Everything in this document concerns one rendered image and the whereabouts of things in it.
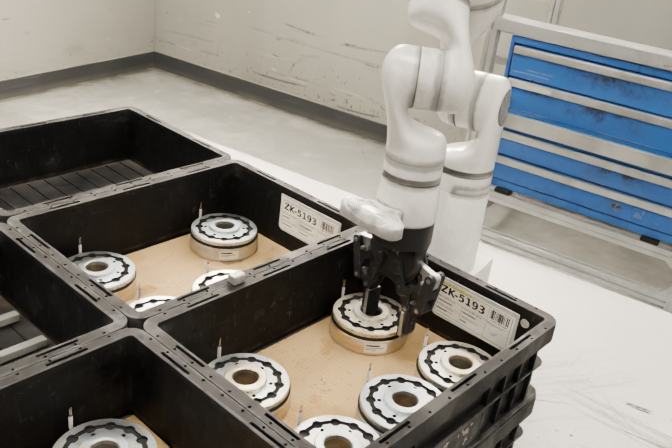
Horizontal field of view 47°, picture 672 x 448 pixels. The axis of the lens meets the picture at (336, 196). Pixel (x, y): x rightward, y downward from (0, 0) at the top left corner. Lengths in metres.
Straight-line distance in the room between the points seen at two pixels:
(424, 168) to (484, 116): 0.32
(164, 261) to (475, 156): 0.50
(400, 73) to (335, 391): 0.38
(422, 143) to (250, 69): 3.76
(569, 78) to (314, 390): 2.02
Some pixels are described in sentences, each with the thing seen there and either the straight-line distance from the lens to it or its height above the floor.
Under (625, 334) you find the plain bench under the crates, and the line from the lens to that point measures 1.47.
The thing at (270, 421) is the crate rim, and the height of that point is 0.93.
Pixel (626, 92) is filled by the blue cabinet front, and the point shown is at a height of 0.78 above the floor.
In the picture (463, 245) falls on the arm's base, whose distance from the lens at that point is 1.29.
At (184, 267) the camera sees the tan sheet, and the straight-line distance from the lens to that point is 1.17.
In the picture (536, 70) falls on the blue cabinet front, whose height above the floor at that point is 0.78.
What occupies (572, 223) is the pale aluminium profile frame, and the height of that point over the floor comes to 0.28.
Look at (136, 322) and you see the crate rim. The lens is 0.89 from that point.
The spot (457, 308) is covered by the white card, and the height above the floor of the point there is 0.88.
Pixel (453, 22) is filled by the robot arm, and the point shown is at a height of 1.26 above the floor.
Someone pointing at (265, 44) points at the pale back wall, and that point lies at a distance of 4.52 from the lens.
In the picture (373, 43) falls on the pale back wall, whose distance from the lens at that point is 4.11.
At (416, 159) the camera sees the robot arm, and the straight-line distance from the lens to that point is 0.89.
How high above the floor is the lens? 1.42
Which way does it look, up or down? 24 degrees down
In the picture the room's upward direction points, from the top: 7 degrees clockwise
